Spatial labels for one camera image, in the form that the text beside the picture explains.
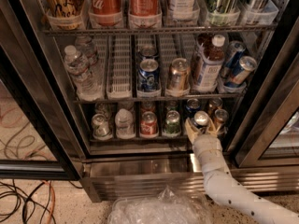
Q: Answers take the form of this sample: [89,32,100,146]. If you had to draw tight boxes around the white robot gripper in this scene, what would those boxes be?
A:
[185,119,229,174]

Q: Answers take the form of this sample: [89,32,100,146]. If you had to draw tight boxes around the blue pepsi can front bottom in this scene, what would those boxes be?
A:
[192,111,209,131]

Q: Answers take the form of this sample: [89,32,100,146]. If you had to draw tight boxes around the blue pepsi can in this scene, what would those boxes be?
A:
[184,98,201,118]
[192,111,209,131]
[138,59,160,92]

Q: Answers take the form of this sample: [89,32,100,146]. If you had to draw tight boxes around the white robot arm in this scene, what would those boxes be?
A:
[185,119,299,224]

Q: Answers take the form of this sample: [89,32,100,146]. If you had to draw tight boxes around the copper can front bottom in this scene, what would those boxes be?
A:
[213,109,229,136]

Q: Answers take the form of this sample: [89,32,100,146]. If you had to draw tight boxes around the copper can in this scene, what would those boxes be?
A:
[213,109,229,136]
[206,97,223,116]

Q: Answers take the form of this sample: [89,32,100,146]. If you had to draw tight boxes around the blue pepsi can rear bottom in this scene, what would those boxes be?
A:
[184,98,201,118]

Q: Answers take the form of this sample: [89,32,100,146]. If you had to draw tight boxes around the copper can rear bottom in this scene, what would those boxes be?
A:
[206,97,223,116]

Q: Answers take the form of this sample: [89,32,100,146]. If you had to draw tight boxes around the green can rear bottom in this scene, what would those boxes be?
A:
[164,100,178,112]

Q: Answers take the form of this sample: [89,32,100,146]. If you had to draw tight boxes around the red coke can front bottom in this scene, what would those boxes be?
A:
[140,111,158,137]

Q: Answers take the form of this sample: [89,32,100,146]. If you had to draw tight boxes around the red coke can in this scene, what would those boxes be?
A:
[140,101,156,113]
[140,111,158,137]

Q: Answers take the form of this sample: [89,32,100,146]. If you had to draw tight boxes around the copper can middle shelf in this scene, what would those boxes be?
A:
[166,58,190,91]

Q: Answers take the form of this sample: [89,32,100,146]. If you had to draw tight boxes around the red coke can rear bottom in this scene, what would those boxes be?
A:
[140,101,156,113]

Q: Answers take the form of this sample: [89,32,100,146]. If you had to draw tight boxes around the right glass fridge door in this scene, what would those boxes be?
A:
[235,21,299,168]

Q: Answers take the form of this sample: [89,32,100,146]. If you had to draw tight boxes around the glass fridge door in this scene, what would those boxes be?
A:
[235,21,299,168]
[1,0,84,180]

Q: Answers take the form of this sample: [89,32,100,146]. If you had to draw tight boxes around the blue pepsi can middle front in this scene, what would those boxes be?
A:
[138,59,160,92]

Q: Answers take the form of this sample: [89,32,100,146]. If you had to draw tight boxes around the red bull can rear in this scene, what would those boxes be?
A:
[220,40,246,78]

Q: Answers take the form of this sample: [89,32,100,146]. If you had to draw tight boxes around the red bull can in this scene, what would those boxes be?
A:
[224,56,257,88]
[220,40,246,78]

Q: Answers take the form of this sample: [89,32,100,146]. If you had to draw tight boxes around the small water bottle bottom shelf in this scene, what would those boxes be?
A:
[115,108,135,139]

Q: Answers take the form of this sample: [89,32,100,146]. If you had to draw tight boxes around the red bull can front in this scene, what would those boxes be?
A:
[224,56,257,88]

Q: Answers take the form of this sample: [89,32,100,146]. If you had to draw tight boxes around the stainless fridge base grille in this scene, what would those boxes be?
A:
[80,154,299,203]

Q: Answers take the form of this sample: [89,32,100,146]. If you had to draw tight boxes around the dark can middle rear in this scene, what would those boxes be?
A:
[138,45,159,61]

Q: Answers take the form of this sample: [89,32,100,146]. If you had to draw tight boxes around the silver green can front bottom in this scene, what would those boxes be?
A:
[92,114,112,140]

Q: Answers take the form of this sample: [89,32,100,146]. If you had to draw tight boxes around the silver can rear bottom left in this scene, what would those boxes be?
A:
[94,103,112,119]

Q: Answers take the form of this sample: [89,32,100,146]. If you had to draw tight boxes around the white label bottle top shelf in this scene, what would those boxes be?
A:
[167,0,195,20]

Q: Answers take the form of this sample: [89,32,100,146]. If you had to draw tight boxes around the water bottle front middle shelf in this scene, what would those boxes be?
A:
[64,45,101,102]

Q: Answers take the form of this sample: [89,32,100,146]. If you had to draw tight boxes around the red can top shelf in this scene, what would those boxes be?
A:
[130,0,158,17]

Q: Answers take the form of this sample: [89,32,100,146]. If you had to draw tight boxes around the water bottle rear middle shelf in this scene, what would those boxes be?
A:
[75,35,98,65]

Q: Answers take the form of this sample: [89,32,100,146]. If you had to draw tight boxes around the coca cola can top shelf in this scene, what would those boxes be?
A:
[91,0,121,26]

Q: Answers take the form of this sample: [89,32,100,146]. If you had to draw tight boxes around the left glass fridge door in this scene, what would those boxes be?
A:
[1,0,84,180]

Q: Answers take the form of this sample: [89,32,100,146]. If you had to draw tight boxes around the yellow can top shelf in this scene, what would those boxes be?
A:
[47,0,84,30]

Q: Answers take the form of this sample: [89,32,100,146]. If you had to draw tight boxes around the tea bottle white cap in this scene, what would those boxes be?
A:
[192,35,225,92]

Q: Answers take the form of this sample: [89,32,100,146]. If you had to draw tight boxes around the clear plastic bag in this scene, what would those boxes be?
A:
[107,186,212,224]

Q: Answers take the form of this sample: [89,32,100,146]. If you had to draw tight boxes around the tea bottle rear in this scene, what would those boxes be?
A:
[191,34,213,72]

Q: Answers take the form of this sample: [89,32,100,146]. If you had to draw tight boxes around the orange cable on floor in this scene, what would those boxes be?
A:
[40,180,57,224]

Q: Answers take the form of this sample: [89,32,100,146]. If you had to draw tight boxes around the black cables on floor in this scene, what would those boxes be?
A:
[0,179,57,224]

